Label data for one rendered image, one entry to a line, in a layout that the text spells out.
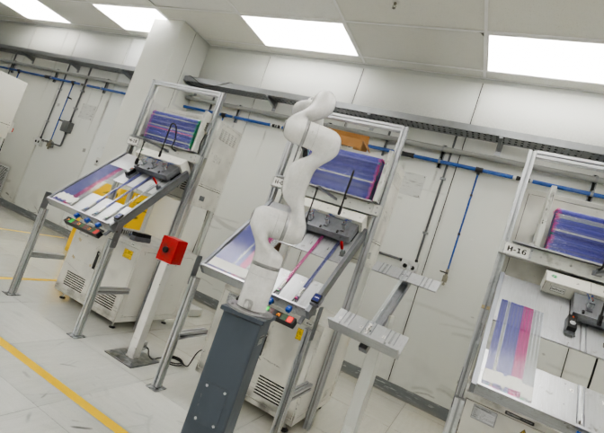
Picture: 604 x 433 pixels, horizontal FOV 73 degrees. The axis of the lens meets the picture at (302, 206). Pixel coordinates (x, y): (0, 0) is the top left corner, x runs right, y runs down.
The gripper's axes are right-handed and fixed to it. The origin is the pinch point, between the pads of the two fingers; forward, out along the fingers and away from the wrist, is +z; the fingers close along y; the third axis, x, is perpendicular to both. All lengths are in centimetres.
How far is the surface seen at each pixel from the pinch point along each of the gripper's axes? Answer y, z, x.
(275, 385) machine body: -28, 113, 53
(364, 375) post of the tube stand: -71, 73, 39
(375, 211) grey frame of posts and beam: -24, 40, -35
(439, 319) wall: -67, 176, -116
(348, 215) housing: -12, 44, -25
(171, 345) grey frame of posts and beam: 24, 96, 82
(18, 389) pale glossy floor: 42, 77, 147
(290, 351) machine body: -26, 98, 39
